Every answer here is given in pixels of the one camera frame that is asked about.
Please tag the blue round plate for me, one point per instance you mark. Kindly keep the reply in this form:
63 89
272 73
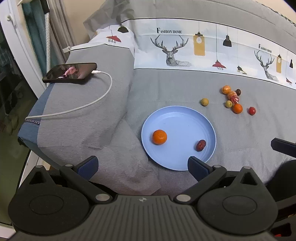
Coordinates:
184 128

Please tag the yellow-green small fruit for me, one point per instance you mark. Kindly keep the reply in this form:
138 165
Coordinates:
228 104

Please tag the orange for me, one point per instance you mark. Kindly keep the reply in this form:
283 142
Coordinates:
231 94
226 89

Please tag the dried red jujube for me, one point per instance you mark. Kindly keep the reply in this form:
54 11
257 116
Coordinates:
200 145

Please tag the bare orange mandarin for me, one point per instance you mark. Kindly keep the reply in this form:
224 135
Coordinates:
237 108

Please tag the dark jujube far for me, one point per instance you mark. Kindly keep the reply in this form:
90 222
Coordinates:
238 92

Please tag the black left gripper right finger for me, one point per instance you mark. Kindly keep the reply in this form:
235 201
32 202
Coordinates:
234 202

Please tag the black smartphone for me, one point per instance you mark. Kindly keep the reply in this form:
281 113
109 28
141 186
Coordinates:
77 73

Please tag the white window frame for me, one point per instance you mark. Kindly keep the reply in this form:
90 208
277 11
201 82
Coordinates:
15 31

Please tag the yellow small fruit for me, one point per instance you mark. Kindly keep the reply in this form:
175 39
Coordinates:
204 101

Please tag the red tomato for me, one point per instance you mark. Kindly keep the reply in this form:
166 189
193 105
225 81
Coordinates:
252 110

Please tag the grey curtain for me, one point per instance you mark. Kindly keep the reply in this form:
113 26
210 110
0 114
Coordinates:
60 33

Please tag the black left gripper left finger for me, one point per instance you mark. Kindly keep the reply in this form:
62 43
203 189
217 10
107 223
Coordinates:
54 202

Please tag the red fruit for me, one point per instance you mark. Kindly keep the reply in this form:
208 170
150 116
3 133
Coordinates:
234 99

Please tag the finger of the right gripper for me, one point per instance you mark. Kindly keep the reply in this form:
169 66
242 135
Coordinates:
284 147

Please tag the printed deer sofa cover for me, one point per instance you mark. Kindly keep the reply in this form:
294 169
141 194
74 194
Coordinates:
153 54

